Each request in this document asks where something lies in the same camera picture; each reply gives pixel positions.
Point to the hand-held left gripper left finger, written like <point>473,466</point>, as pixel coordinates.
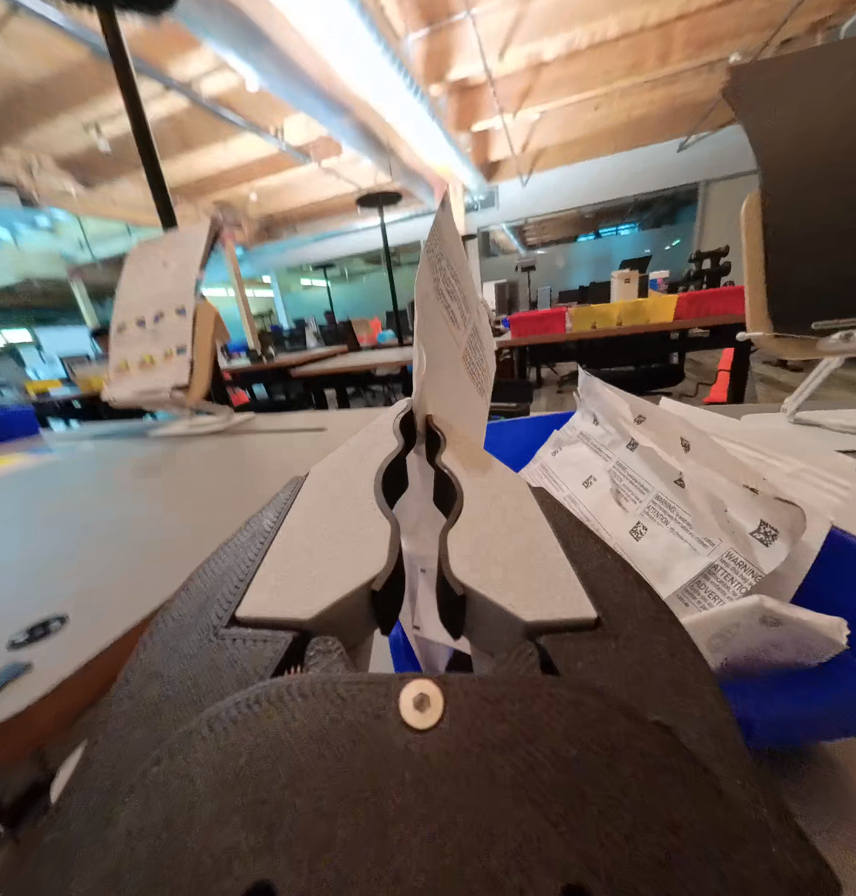
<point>316,553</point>

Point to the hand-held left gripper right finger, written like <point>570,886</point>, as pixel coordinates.
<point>519,560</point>

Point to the printed white paper bag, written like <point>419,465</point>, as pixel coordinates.
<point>449,315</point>

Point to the blue plastic bin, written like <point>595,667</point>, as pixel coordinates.
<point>785,707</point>

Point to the white folding stand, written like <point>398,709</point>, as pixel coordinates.
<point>848,341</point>
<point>204,423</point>

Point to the red plastic bin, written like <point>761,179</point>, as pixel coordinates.
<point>708,302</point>
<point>540,322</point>

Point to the long wooden table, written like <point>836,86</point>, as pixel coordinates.
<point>610,334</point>

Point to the yellow plastic bin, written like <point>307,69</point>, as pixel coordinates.
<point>596,315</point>
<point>648,311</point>

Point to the propped board with printed sheet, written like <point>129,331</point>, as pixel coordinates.
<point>155,315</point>

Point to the black oval desk grommet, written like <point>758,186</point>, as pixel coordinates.
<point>39,632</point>

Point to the white cardboard box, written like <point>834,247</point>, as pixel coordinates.
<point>629,285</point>

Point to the black wood-edged board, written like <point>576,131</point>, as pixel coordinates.
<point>820,210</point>

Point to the silver ceiling duct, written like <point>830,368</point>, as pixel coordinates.
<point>295,91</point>

